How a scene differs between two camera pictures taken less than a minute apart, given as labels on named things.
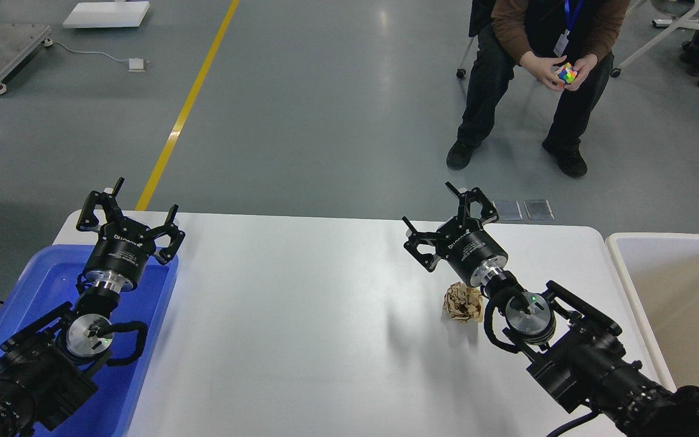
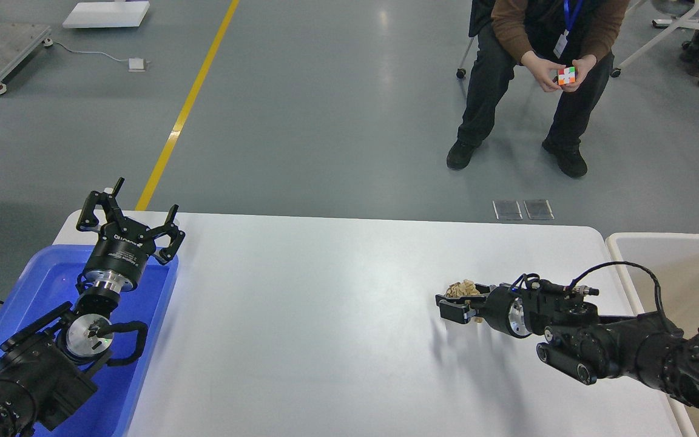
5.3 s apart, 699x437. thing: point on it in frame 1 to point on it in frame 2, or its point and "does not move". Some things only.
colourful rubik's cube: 568,73 does not move
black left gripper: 123,246 does not move
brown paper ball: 463,303 does not move
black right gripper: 473,254 to 505,308
